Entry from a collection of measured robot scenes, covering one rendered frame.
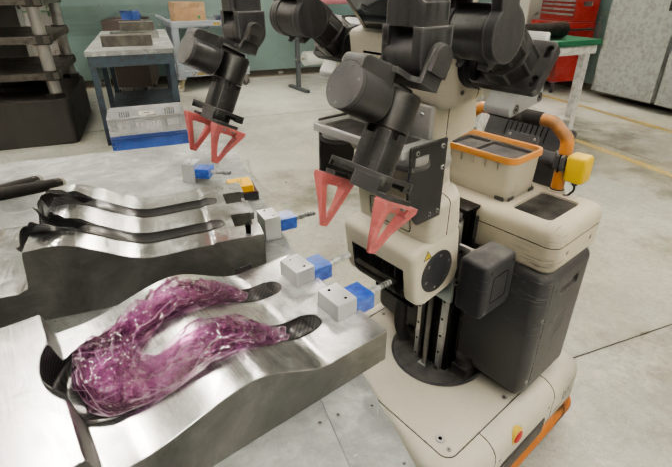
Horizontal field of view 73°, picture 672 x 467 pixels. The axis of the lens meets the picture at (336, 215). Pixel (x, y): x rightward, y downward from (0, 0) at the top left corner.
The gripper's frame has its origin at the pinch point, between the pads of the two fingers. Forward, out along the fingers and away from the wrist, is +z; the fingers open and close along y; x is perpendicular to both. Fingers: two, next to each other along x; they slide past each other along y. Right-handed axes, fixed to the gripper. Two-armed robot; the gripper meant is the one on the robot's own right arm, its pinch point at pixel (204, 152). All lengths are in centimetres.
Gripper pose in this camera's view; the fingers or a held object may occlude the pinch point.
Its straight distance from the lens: 95.3
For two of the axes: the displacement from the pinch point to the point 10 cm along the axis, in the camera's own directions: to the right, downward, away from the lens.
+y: 6.4, 3.5, -6.8
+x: 6.8, 1.4, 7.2
